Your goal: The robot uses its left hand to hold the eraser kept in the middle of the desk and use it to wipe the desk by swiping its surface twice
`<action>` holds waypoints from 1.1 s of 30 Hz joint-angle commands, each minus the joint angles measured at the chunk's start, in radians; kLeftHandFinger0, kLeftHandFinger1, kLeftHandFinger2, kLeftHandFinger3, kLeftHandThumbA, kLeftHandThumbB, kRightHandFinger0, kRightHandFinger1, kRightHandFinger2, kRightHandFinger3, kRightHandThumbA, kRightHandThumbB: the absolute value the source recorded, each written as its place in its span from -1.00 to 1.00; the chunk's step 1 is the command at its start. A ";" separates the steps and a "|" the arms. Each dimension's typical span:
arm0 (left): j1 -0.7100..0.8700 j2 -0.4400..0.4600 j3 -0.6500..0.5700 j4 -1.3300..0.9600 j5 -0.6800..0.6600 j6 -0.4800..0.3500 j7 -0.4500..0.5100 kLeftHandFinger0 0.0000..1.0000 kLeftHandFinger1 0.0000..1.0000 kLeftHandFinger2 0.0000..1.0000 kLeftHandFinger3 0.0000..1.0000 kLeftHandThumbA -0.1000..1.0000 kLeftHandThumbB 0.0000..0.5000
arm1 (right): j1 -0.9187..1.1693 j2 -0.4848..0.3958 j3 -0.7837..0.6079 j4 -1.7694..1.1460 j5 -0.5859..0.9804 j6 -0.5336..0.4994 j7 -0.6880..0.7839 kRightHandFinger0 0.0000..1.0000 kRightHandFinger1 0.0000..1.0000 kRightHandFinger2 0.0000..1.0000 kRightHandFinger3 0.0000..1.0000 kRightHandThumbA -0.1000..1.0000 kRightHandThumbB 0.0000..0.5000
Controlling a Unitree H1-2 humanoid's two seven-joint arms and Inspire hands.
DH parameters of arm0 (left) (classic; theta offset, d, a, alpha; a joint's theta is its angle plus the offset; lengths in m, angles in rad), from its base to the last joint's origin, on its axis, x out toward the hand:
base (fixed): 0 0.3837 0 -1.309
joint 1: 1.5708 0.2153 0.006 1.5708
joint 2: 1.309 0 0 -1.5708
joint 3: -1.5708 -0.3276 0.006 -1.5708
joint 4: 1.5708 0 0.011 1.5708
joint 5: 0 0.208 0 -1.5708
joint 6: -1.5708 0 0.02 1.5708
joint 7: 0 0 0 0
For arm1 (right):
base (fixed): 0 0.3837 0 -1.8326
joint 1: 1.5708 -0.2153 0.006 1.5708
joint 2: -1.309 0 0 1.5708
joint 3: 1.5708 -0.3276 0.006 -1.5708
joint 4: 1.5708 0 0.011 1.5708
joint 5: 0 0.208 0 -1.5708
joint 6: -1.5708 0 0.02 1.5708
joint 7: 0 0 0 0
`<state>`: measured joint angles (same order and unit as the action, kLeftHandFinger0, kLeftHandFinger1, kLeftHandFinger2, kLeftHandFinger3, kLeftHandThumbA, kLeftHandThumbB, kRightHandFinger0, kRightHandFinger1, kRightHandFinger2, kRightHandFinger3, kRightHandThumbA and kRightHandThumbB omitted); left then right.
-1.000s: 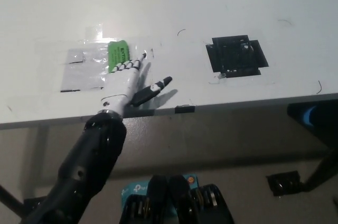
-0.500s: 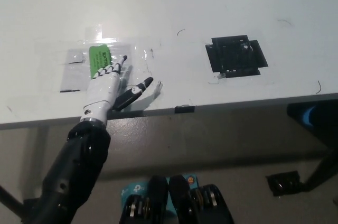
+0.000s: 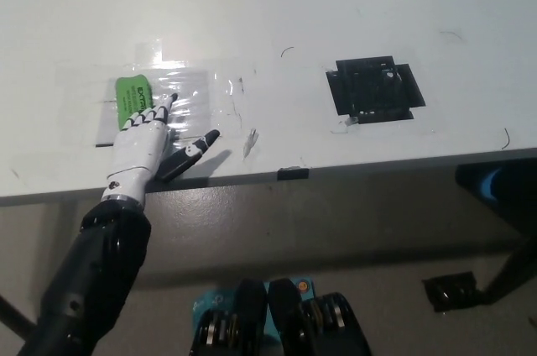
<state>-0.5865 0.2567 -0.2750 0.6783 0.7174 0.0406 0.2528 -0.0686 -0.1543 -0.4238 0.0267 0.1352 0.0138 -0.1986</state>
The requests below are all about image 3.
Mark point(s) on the teal cardboard box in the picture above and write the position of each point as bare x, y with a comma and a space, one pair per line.
212, 297

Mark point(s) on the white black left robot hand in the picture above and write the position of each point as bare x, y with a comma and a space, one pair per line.
136, 150

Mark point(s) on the black tape square patch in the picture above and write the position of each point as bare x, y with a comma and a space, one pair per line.
373, 89

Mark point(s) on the green whiteboard eraser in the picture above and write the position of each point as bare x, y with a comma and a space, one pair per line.
131, 97

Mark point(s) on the crumpled clear tape scrap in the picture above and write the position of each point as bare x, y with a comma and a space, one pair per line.
250, 142

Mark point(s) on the black object with blue part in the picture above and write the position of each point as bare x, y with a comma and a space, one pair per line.
495, 186

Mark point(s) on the grey sheet under clear tape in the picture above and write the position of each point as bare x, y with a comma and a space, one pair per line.
191, 95

